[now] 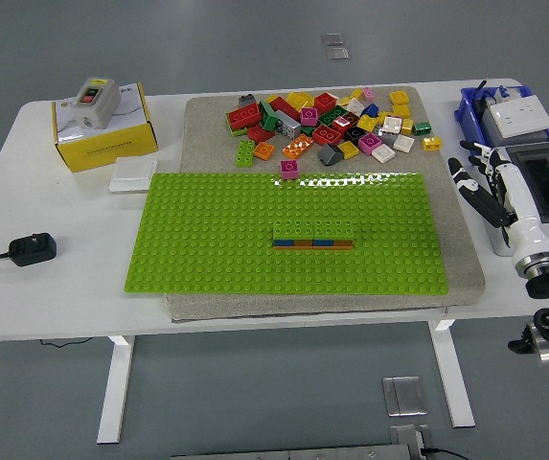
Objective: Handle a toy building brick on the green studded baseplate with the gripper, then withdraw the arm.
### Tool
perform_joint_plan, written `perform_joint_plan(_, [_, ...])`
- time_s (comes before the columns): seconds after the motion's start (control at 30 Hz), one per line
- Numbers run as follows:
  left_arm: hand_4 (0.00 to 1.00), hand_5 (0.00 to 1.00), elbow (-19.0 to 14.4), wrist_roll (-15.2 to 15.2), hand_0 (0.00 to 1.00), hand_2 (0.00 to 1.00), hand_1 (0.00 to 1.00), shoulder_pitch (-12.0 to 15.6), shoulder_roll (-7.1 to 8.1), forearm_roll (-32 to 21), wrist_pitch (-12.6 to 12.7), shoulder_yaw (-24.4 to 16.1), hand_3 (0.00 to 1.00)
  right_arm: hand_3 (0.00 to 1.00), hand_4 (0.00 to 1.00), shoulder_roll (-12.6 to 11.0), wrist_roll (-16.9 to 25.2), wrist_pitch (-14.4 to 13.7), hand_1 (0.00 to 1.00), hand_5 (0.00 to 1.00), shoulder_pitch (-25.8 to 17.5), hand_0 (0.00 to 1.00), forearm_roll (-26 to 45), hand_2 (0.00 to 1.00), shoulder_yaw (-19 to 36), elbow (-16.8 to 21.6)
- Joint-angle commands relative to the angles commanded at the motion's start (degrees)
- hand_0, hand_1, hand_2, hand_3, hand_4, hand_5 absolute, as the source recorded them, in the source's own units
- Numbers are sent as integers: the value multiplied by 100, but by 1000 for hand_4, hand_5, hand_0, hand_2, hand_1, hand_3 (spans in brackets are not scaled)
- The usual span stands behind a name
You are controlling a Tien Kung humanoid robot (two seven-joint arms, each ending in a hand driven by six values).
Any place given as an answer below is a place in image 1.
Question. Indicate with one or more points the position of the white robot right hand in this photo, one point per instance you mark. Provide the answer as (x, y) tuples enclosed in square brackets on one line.
[(530, 235)]

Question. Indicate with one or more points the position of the green studded baseplate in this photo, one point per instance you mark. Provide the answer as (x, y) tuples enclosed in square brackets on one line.
[(207, 239)]

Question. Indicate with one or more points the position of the yellow small brick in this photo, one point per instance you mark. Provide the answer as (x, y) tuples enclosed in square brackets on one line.
[(345, 101), (432, 142), (356, 94)]

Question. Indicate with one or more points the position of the green small brick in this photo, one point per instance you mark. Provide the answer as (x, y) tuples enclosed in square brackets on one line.
[(421, 128)]

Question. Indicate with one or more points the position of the white two-by-two brick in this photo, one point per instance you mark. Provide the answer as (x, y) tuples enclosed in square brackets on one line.
[(355, 106), (383, 153), (403, 143), (392, 124)]

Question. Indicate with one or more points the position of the yellow two-by-two brick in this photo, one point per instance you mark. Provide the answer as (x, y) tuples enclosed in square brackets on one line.
[(402, 111), (367, 123), (349, 150), (399, 97)]

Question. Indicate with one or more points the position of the pink two-by-two brick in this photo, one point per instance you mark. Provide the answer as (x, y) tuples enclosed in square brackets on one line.
[(289, 169), (309, 116), (370, 143)]

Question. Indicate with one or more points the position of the brown two-by-two brick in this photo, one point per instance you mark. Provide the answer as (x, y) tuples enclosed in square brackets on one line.
[(343, 242), (304, 243)]

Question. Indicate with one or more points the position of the black brick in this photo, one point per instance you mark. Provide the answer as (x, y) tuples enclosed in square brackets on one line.
[(354, 134)]

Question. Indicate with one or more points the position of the blue two-by-two brick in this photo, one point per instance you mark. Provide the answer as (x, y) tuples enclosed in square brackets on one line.
[(284, 243), (323, 243)]

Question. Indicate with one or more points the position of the pink small brick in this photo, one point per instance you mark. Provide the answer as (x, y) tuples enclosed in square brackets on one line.
[(368, 93)]

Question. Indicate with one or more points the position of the grey slope brick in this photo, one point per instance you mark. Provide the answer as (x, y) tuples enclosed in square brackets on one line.
[(330, 154)]

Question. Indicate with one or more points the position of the orange flat plate brick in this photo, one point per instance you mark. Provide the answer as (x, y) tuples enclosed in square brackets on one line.
[(312, 248)]

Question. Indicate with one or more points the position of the red two-by-three brick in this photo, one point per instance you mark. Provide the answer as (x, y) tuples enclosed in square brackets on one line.
[(327, 135)]

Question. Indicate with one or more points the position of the red two-by-two brick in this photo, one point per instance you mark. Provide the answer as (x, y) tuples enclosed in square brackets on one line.
[(326, 102)]

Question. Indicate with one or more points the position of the orange two-by-four brick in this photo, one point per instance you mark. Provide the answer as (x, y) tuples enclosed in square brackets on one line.
[(297, 146)]

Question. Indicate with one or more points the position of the grey two-by-four brick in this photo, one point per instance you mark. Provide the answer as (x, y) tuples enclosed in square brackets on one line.
[(287, 125)]

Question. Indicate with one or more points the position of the red long brick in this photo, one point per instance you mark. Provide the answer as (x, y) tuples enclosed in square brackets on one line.
[(284, 108)]

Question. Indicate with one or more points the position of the orange two-by-two brick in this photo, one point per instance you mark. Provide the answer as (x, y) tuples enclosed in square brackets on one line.
[(264, 150)]

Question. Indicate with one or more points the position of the dark green brick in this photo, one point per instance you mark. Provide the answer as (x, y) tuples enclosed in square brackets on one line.
[(268, 116)]

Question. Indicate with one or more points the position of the green flat brick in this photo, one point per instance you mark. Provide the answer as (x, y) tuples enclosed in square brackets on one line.
[(238, 131)]

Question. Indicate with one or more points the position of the red two-by-four brick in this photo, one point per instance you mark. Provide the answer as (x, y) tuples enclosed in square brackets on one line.
[(244, 115)]

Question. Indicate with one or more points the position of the dark grey small brick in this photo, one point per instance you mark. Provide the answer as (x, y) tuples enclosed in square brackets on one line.
[(247, 99)]

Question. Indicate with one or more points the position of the white power socket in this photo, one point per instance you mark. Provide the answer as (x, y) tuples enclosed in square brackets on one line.
[(520, 116)]

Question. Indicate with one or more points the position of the blue plastic bin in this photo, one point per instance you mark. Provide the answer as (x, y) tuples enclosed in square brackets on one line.
[(470, 120)]

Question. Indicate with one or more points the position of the white table leg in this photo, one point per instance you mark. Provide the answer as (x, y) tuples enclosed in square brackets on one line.
[(116, 388), (451, 374)]

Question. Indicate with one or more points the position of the large metal floor plate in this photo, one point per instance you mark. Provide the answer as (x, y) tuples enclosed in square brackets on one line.
[(403, 395)]

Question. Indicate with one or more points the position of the small metal floor plate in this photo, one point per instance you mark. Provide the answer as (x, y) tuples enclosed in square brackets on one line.
[(331, 39), (338, 53)]

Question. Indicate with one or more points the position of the long metal bar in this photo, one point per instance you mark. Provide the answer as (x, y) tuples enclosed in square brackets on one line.
[(293, 454)]

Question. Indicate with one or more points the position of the grey-brown mat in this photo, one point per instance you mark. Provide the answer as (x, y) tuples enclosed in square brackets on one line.
[(207, 139)]

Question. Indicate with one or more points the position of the yellow cardboard box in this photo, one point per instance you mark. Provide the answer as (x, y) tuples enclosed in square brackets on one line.
[(106, 148)]

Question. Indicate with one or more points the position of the black power adapter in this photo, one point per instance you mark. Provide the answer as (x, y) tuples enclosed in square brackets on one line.
[(33, 249)]

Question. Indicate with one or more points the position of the metal floor bracket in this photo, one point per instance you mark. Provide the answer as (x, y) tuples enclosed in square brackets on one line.
[(409, 438)]

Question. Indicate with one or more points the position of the white wall switch plate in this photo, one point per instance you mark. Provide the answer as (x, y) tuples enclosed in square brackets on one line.
[(132, 175)]

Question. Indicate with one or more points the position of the grey push-button switch box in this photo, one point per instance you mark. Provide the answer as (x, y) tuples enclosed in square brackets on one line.
[(96, 103)]

